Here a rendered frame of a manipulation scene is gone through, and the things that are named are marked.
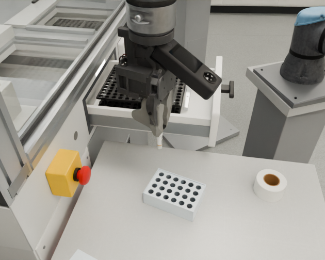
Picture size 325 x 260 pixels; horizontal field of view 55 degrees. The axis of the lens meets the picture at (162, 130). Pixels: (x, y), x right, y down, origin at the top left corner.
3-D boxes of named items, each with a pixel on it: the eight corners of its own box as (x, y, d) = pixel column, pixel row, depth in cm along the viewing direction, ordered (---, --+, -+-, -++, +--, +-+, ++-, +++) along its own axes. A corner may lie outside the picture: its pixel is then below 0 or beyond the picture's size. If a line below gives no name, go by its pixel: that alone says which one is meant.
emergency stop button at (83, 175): (93, 175, 68) (91, 162, 66) (87, 189, 65) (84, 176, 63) (80, 173, 69) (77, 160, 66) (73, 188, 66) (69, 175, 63)
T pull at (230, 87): (233, 84, 88) (233, 80, 87) (233, 99, 82) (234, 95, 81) (220, 83, 88) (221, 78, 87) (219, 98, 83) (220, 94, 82)
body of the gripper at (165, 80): (137, 76, 61) (134, 14, 53) (178, 87, 58) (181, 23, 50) (116, 97, 56) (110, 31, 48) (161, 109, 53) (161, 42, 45)
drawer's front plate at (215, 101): (218, 86, 101) (222, 55, 94) (214, 148, 80) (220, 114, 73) (212, 85, 102) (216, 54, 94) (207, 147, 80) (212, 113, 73)
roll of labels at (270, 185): (281, 181, 79) (285, 171, 76) (283, 204, 74) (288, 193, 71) (253, 177, 80) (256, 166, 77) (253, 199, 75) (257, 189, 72)
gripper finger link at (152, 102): (156, 114, 59) (157, 72, 54) (164, 116, 59) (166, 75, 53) (144, 128, 56) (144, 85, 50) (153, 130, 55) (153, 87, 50)
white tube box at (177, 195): (205, 194, 76) (206, 184, 74) (192, 222, 70) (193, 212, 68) (158, 178, 80) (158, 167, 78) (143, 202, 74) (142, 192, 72)
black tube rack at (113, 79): (186, 88, 97) (187, 70, 93) (179, 124, 84) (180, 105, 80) (116, 82, 100) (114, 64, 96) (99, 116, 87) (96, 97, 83)
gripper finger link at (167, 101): (146, 116, 66) (144, 79, 60) (172, 124, 64) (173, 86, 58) (139, 125, 64) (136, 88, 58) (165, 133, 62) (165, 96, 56)
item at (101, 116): (212, 84, 99) (214, 67, 95) (208, 139, 80) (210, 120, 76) (91, 74, 104) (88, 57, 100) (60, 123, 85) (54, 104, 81)
